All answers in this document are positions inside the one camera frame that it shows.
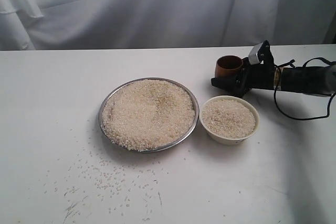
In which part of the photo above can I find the white backdrop curtain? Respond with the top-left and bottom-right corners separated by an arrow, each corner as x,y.
1,0 -> 335,50

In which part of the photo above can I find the steel plate of rice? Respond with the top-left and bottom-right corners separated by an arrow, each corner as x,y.
98,77 -> 199,153

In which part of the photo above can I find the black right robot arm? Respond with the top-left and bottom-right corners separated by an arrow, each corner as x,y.
211,57 -> 335,98

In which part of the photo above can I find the white bowl of rice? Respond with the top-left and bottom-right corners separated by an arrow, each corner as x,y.
199,95 -> 259,145

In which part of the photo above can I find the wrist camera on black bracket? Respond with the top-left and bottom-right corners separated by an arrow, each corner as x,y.
248,40 -> 274,66

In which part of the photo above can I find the black camera cable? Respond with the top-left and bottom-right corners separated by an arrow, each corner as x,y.
272,56 -> 336,120

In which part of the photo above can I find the brown wooden cup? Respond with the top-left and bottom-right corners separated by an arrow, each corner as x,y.
215,55 -> 243,78

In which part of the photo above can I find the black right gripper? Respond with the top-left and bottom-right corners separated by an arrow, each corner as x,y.
211,56 -> 276,98

